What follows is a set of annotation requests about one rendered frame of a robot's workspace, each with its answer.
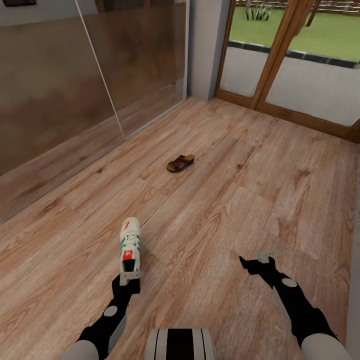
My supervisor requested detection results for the robot trunk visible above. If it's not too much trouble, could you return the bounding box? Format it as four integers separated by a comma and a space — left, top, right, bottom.
144, 328, 217, 360

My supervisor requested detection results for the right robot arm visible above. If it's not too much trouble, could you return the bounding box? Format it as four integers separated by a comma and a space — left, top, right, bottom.
239, 248, 353, 360

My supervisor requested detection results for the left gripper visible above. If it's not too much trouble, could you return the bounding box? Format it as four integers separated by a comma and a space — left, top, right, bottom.
111, 274, 141, 300

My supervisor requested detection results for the sandal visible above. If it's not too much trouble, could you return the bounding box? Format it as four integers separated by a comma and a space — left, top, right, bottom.
166, 154, 195, 173

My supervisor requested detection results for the gym shoe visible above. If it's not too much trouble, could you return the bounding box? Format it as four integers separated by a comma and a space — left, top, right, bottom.
120, 216, 141, 273

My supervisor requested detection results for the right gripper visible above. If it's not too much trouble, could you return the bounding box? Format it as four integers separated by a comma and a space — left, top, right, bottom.
239, 256, 280, 280

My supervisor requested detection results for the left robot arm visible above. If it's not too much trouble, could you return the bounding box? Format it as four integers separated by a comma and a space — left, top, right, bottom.
56, 271, 144, 360

